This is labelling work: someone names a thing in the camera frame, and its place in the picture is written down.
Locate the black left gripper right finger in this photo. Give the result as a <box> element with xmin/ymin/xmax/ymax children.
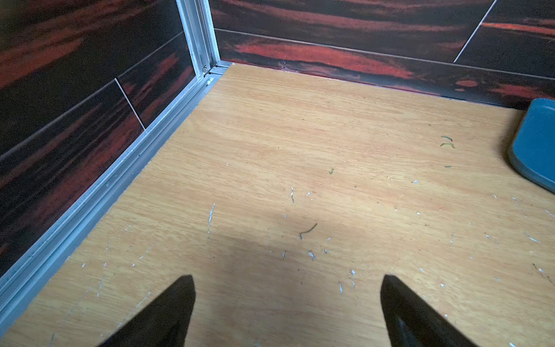
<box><xmin>380</xmin><ymin>275</ymin><xmax>475</xmax><ymax>346</ymax></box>

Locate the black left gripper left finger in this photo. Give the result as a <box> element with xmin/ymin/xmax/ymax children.
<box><xmin>101</xmin><ymin>275</ymin><xmax>196</xmax><ymax>346</ymax></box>

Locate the teal plastic tray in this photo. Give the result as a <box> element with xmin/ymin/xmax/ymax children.
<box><xmin>507</xmin><ymin>98</ymin><xmax>554</xmax><ymax>193</ymax></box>

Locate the aluminium frame post left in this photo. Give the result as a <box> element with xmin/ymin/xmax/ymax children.
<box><xmin>1</xmin><ymin>1</ymin><xmax>220</xmax><ymax>333</ymax></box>

